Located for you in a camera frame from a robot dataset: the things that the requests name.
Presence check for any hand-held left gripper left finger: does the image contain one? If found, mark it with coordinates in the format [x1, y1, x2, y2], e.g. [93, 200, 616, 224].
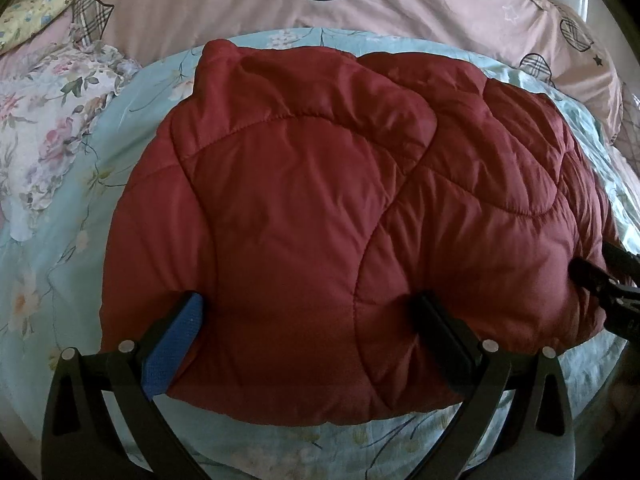
[40, 290, 213, 480]

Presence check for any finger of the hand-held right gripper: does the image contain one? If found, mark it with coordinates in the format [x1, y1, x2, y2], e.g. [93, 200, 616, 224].
[569, 257, 640, 347]
[601, 241, 640, 283]

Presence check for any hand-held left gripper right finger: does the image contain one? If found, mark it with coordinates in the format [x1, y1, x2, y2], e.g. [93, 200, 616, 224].
[409, 292, 577, 480]

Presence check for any red quilted puffer jacket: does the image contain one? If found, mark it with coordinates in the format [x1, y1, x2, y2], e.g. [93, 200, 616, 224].
[99, 39, 623, 428]

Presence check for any light blue floral bedsheet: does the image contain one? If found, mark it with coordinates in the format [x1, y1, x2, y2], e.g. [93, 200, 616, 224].
[0, 27, 640, 480]

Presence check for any white floral ruffled pillow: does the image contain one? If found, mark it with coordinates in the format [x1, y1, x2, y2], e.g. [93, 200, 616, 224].
[0, 40, 147, 242]

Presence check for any pink quilt with plaid hearts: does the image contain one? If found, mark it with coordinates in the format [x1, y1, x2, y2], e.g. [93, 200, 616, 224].
[0, 0, 640, 181]

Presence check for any yellow floral pillow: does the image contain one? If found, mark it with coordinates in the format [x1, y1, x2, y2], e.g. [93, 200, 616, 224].
[0, 0, 90, 55]

